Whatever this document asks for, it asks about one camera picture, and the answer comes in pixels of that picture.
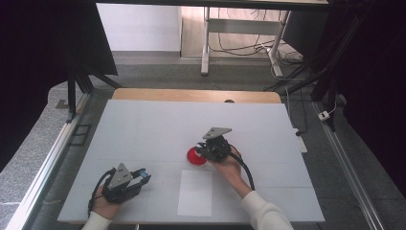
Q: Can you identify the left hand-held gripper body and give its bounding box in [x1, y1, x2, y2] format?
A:
[101, 162, 142, 205]

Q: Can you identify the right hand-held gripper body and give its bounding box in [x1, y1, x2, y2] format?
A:
[195, 126, 234, 163]

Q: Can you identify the round red ink dish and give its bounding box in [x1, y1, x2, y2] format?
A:
[186, 146, 209, 167]

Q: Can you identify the person's right hand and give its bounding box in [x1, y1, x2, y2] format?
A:
[208, 146, 244, 185]

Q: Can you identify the person's left hand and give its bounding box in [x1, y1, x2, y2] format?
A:
[92, 185, 128, 221]

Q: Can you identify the white paper sheet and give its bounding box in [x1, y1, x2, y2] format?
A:
[176, 170, 214, 218]

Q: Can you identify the black metal stand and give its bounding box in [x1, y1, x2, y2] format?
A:
[63, 54, 123, 125]
[263, 9, 372, 132]

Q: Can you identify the dark crossbar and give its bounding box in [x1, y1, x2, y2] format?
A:
[95, 0, 329, 11]

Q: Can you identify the black curtain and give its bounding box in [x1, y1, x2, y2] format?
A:
[0, 0, 119, 171]
[283, 0, 406, 199]

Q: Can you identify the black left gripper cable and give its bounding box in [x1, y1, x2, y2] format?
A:
[87, 167, 118, 219]

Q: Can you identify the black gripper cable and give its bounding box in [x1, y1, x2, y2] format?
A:
[87, 167, 118, 219]
[228, 144, 257, 192]

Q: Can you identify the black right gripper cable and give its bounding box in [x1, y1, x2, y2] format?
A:
[228, 144, 257, 192]

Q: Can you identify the aluminium floor rail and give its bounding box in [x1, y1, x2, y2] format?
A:
[312, 101, 386, 230]
[4, 92, 92, 230]

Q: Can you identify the black power strip cable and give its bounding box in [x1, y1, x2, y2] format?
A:
[295, 87, 309, 137]

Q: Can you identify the black floor cable bundle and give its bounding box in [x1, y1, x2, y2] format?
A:
[209, 8, 305, 65]

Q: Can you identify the white desk frame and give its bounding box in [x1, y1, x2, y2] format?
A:
[200, 6, 292, 79]

